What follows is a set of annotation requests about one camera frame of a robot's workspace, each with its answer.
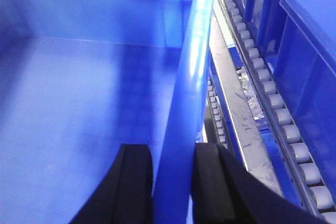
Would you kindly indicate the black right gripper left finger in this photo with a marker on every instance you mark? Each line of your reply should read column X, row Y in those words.
column 125, row 193

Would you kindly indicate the grey metal divider rail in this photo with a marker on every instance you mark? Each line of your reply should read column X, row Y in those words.
column 245, row 139

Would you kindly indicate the roller conveyor track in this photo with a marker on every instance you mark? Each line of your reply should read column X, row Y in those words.
column 313, row 194

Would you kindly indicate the blue plastic bin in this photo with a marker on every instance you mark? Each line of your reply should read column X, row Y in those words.
column 298, row 38
column 81, row 77

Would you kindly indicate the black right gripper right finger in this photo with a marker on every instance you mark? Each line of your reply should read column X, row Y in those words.
column 224, row 192

